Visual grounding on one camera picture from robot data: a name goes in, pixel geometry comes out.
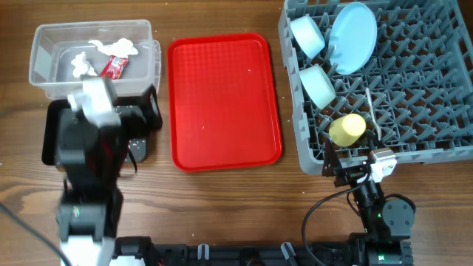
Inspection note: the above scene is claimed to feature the white plastic spoon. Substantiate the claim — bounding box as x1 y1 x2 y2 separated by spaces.
365 88 382 141

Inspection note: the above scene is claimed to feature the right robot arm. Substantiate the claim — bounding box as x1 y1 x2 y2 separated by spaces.
321 140 416 265

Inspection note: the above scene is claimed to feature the red serving tray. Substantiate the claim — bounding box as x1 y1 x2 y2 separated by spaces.
167 33 282 172

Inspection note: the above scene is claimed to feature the yellow plastic cup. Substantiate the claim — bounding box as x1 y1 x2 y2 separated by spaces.
329 114 366 147

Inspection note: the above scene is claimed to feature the white rice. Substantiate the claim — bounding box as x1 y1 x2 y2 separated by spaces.
129 138 147 163

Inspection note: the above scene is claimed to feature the black plastic tray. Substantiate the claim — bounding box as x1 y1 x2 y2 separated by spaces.
41 97 148 166

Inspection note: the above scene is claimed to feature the grey dishwasher rack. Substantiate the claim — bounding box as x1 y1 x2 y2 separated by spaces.
278 1 472 174

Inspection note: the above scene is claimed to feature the clear plastic bin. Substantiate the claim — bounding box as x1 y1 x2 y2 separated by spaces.
29 19 161 100

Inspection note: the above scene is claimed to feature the green bowl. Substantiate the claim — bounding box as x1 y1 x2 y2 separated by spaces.
299 65 336 109

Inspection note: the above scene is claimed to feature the light blue bowl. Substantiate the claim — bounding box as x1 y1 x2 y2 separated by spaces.
290 16 325 59

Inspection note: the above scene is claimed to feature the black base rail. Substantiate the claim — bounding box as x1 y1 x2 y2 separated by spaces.
147 242 413 266

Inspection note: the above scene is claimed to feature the large light blue plate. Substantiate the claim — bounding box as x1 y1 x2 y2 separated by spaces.
329 2 378 75

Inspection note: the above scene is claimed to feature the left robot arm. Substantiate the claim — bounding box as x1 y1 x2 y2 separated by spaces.
55 86 163 265

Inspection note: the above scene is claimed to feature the red sauce packet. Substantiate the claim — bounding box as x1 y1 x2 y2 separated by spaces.
100 55 129 80

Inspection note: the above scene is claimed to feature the left black cable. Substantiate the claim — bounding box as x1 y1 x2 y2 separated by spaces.
0 201 66 266

